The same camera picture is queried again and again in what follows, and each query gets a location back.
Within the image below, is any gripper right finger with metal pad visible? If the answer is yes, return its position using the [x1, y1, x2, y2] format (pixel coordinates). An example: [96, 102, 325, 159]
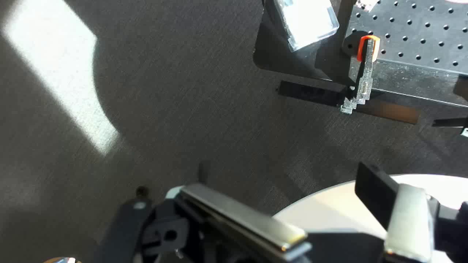
[354, 160, 444, 263]

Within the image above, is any gripper left finger with metal pad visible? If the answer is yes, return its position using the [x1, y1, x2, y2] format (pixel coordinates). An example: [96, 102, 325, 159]
[179, 182, 314, 263]

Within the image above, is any round white table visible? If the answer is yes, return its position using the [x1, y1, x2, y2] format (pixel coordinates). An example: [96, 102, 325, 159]
[273, 172, 468, 263]

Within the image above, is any black flat floor bar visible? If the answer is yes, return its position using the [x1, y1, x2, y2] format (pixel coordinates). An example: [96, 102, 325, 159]
[432, 115, 468, 128]
[277, 78, 422, 125]

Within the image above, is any black perforated breadboard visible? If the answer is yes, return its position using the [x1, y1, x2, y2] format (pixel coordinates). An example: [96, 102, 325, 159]
[343, 0, 468, 106]

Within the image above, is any white rectangular box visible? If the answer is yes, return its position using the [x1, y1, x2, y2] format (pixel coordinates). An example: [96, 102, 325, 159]
[270, 0, 341, 52]

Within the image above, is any metal clamp with orange handle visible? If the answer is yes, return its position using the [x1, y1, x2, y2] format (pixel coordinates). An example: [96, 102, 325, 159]
[340, 32, 384, 115]

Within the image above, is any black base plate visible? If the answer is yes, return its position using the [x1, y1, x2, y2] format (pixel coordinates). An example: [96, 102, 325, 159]
[254, 0, 353, 81]

